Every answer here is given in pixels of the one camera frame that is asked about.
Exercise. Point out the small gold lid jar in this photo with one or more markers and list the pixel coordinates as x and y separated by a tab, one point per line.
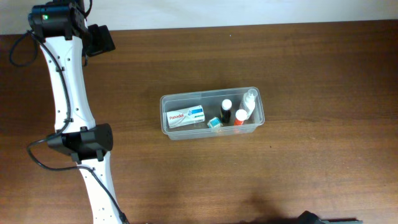
215	124

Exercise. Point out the black bottle white cap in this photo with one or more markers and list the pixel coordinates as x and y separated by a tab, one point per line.
226	106

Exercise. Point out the clear plastic container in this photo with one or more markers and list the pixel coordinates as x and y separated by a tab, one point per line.
211	103

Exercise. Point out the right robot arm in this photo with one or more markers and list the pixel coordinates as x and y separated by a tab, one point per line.
310	218

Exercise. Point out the white spray bottle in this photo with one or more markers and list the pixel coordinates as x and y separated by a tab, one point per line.
248	102

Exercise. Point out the white Panadol medicine box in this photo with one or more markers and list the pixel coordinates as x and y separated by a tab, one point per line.
185	116

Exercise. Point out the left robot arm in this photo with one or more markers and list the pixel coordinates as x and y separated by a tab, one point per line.
67	42

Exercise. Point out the orange tube white cap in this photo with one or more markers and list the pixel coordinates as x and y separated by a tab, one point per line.
240	117

